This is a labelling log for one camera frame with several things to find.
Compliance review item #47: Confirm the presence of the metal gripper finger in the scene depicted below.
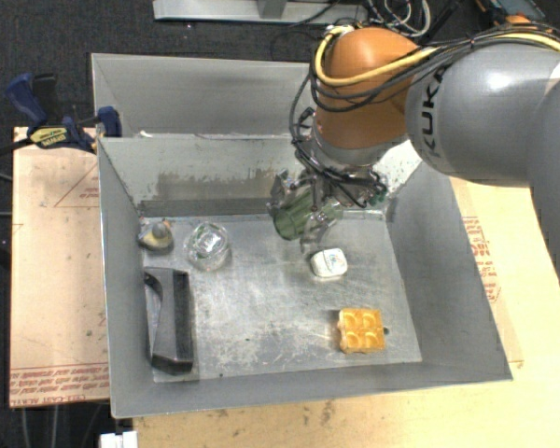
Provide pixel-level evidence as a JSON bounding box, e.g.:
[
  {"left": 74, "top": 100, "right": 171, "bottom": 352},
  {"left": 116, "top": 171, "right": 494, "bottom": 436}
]
[
  {"left": 300, "top": 211, "right": 340, "bottom": 254},
  {"left": 266, "top": 169, "right": 291, "bottom": 217}
]

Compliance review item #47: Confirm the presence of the green translucent cup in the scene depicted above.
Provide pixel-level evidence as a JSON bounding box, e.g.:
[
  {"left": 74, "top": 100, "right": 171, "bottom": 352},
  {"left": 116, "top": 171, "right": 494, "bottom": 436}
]
[{"left": 273, "top": 188, "right": 344, "bottom": 243}]

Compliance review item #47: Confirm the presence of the small white box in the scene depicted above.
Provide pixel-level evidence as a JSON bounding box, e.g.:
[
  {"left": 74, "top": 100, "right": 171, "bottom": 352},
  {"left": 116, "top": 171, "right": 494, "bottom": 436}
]
[{"left": 310, "top": 247, "right": 349, "bottom": 280}]

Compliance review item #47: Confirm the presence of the grey metal bin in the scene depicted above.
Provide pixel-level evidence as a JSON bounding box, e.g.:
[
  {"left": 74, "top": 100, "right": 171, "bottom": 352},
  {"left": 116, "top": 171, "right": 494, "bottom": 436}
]
[{"left": 91, "top": 52, "right": 514, "bottom": 420}]

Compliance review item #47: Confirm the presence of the orange studded toy block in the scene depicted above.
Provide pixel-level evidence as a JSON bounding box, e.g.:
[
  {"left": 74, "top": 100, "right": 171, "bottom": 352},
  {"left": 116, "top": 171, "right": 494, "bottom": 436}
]
[{"left": 336, "top": 307, "right": 386, "bottom": 356}]

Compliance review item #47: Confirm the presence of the grey and yellow toy duck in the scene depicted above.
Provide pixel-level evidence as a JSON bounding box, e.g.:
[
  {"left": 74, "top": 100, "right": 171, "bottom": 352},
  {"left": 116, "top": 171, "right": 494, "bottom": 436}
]
[{"left": 136, "top": 218, "right": 175, "bottom": 253}]

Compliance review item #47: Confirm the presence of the black folded flat object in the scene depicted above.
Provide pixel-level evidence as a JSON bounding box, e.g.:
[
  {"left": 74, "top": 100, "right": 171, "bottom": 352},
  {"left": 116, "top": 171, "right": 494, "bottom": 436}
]
[{"left": 142, "top": 266, "right": 197, "bottom": 376}]

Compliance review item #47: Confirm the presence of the brown cardboard board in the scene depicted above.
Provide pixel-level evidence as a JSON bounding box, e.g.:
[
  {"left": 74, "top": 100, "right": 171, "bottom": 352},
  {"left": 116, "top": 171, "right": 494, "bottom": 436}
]
[{"left": 8, "top": 126, "right": 526, "bottom": 409}]

